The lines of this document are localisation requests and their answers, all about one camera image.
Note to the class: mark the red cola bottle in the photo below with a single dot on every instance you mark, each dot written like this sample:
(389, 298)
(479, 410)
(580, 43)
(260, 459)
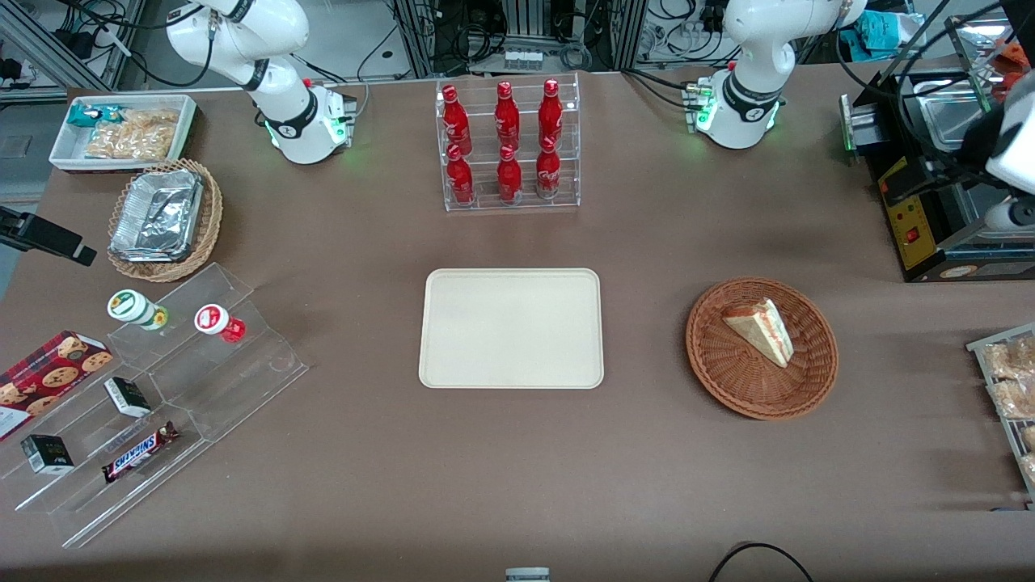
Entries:
(460, 178)
(551, 113)
(455, 117)
(509, 178)
(507, 113)
(548, 174)

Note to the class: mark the green capped yoghurt bottle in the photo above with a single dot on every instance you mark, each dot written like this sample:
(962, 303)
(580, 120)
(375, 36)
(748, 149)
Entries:
(133, 309)

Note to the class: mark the orange packet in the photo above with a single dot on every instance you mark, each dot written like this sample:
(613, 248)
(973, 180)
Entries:
(1015, 61)

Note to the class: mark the white rectangular snack bin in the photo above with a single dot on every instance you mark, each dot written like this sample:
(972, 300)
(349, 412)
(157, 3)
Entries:
(65, 153)

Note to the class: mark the triangle sandwich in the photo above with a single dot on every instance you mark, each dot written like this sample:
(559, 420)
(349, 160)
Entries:
(764, 331)

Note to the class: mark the oval tan wicker basket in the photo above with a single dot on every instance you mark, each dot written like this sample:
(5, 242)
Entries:
(212, 218)

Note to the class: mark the teal plastic bag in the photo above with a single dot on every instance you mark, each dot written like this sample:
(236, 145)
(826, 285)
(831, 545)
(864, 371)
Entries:
(877, 32)

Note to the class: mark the black tray sealing machine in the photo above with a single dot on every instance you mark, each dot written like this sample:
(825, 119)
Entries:
(914, 218)

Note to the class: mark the clear acrylic bottle rack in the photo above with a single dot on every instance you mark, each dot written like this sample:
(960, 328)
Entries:
(511, 202)

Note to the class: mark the small black box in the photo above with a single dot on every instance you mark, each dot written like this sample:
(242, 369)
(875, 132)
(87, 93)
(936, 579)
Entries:
(127, 397)
(47, 454)

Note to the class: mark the clear bag of crackers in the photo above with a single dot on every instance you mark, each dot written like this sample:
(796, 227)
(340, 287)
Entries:
(133, 136)

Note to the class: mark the teal snack packet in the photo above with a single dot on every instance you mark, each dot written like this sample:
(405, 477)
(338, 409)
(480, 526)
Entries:
(89, 115)

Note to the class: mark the cream plastic tray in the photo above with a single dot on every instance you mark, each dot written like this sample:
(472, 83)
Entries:
(511, 327)

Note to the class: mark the clear acrylic stepped shelf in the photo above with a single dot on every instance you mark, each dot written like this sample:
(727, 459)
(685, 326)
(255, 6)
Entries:
(218, 388)

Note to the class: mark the round brown wicker basket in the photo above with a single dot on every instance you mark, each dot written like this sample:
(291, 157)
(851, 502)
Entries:
(728, 372)

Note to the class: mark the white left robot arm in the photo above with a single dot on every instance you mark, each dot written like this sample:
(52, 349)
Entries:
(752, 97)

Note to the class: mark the wrapped bread bun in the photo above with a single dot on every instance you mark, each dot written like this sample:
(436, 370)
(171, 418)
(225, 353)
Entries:
(1011, 360)
(1015, 398)
(1028, 438)
(1028, 469)

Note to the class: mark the metal food tray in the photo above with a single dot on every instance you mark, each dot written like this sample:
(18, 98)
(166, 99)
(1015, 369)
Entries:
(950, 117)

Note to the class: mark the red plaid cookie box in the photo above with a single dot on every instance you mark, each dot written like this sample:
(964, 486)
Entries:
(48, 376)

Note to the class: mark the small grey white object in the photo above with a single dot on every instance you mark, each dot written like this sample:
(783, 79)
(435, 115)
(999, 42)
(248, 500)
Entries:
(527, 575)

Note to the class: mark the stacked aluminium foil containers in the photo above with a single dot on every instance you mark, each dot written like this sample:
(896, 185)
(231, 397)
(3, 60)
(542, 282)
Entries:
(158, 214)

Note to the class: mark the snickers chocolate bar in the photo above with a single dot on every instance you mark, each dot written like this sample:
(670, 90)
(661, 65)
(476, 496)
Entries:
(139, 453)

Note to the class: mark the red capped yoghurt bottle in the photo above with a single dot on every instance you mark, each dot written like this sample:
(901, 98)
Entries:
(217, 321)

